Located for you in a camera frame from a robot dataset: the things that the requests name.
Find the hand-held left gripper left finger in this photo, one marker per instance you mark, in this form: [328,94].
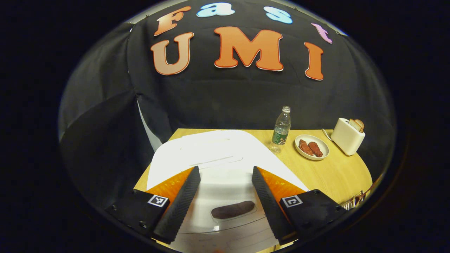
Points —
[182,203]

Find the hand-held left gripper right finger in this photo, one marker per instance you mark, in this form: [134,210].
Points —
[267,203]

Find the white rice cooker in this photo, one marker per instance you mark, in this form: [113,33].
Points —
[225,158]

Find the red meat piece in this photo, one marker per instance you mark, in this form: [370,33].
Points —
[305,147]
[315,149]

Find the clear plastic water bottle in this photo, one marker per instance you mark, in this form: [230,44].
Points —
[281,131]

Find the white oval plate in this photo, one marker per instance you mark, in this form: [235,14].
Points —
[325,147]

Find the white toaster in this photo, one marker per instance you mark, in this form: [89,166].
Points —
[346,138]

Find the black backdrop cloth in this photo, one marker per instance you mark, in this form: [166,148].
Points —
[228,102]

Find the toast slice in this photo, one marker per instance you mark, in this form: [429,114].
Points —
[361,124]
[353,124]

